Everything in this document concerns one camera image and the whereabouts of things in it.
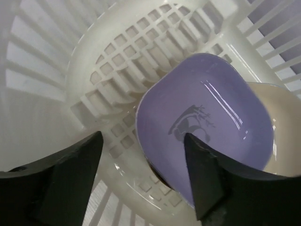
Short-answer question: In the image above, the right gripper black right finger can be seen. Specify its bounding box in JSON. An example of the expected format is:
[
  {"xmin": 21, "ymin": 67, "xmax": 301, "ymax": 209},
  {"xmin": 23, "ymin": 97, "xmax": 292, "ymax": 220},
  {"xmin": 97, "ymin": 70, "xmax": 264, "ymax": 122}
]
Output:
[{"xmin": 184, "ymin": 133, "xmax": 301, "ymax": 226}]

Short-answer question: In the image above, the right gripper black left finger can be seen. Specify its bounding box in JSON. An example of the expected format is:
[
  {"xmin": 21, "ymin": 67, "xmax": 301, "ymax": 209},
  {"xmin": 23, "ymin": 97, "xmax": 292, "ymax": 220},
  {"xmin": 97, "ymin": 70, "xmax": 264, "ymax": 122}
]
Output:
[{"xmin": 0, "ymin": 131, "xmax": 104, "ymax": 226}]

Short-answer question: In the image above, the purple square panda plate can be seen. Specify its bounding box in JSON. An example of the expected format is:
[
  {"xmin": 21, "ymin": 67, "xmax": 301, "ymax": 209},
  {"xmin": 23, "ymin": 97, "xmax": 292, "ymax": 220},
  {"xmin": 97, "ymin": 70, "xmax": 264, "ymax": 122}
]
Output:
[{"xmin": 136, "ymin": 53, "xmax": 274, "ymax": 205}]

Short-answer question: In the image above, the cream square panda plate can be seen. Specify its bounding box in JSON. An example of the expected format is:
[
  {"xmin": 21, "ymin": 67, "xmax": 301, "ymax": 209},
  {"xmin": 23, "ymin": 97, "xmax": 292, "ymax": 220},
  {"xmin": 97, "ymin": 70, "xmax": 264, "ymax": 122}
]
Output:
[{"xmin": 248, "ymin": 82, "xmax": 301, "ymax": 177}]

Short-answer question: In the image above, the white plastic bin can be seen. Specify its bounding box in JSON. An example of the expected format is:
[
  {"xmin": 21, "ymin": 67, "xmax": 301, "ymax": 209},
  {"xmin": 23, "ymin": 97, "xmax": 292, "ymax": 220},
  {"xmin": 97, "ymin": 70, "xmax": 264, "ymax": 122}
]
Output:
[{"xmin": 0, "ymin": 0, "xmax": 301, "ymax": 226}]

